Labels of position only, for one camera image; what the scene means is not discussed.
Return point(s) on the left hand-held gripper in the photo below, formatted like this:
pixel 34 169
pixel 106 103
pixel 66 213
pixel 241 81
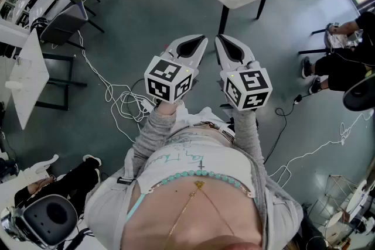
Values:
pixel 168 82

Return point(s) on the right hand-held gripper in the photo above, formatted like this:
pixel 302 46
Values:
pixel 249 87

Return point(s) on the person's right forearm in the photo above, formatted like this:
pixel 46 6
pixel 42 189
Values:
pixel 247 131

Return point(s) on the person's left forearm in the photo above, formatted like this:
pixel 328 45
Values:
pixel 152 128

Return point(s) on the person's white trousers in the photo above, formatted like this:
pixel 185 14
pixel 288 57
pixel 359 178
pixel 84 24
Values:
pixel 205 114

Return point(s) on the white power strip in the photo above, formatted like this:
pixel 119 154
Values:
pixel 145 104

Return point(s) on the person's brown belt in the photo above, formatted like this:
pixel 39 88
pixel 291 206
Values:
pixel 211 126

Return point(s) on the person's white printed top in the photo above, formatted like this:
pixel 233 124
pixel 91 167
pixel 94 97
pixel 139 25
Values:
pixel 228 158

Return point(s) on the patterned cushion chair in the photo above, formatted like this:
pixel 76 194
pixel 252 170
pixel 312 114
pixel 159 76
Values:
pixel 337 38

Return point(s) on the gray backed chair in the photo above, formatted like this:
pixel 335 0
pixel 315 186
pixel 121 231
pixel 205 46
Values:
pixel 63 22

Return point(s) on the black helmet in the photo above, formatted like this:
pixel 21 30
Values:
pixel 38 25

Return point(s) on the person's bare chest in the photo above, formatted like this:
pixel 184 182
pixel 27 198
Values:
pixel 199 213

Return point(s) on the small white marble table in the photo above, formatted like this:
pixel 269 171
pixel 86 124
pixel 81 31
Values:
pixel 27 82

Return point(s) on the person's gray cardigan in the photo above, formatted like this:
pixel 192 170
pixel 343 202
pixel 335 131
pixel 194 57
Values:
pixel 102 205

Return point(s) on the white cylinder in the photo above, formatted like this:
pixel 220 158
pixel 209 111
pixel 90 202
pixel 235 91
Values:
pixel 13 85

